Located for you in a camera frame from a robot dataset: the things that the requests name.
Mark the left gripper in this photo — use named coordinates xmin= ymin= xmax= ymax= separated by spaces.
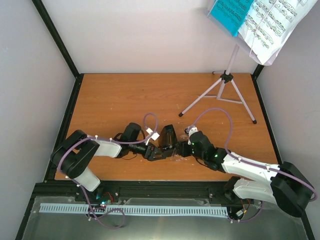
xmin=129 ymin=140 xmax=167 ymax=162

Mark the clear metronome cover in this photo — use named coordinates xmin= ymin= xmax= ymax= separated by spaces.
xmin=170 ymin=133 xmax=191 ymax=162

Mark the black metronome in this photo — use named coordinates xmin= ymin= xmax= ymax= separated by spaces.
xmin=158 ymin=124 xmax=178 ymax=150

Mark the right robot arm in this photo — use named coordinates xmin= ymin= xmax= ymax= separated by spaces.
xmin=177 ymin=127 xmax=318 ymax=218

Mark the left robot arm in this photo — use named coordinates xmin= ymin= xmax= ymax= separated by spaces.
xmin=50 ymin=122 xmax=167 ymax=202

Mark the white tripod music stand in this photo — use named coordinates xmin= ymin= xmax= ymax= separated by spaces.
xmin=178 ymin=44 xmax=257 ymax=124

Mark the blue sheet music paper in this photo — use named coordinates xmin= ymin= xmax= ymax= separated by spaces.
xmin=209 ymin=0 xmax=254 ymax=37

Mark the white sheet music paper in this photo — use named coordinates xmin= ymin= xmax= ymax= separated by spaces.
xmin=238 ymin=0 xmax=316 ymax=66

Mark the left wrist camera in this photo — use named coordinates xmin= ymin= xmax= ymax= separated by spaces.
xmin=144 ymin=127 xmax=160 ymax=146

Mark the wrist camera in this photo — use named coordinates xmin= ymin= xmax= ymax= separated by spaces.
xmin=144 ymin=127 xmax=160 ymax=146
xmin=184 ymin=126 xmax=198 ymax=136

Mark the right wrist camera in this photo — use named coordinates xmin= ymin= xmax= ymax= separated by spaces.
xmin=184 ymin=126 xmax=198 ymax=136

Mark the black aluminium frame post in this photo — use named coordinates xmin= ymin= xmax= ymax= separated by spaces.
xmin=251 ymin=64 xmax=265 ymax=81

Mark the grey slotted cable duct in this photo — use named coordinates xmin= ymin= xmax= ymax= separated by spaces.
xmin=38 ymin=203 xmax=228 ymax=218

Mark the black left frame post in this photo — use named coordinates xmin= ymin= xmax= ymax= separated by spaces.
xmin=31 ymin=0 xmax=84 ymax=81

